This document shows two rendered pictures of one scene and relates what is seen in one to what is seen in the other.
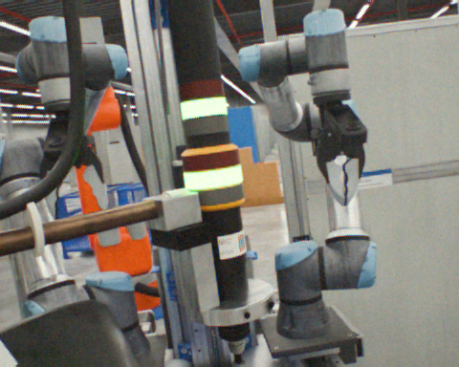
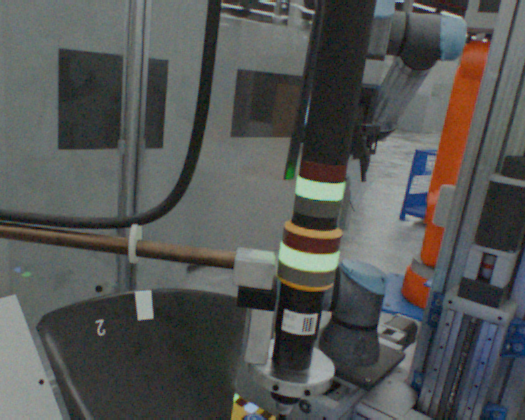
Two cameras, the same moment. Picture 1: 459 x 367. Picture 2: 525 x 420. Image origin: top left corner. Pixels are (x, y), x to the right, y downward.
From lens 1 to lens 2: 0.21 m
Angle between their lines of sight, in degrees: 43
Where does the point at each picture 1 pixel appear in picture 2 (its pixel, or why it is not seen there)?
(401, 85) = not seen: outside the picture
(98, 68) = (422, 46)
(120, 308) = (360, 305)
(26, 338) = (168, 303)
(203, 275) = (256, 334)
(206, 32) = (333, 114)
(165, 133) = (503, 134)
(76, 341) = (201, 324)
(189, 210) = (260, 276)
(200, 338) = (436, 380)
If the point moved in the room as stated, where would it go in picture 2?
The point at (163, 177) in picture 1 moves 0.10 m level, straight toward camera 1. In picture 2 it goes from (476, 186) to (467, 192)
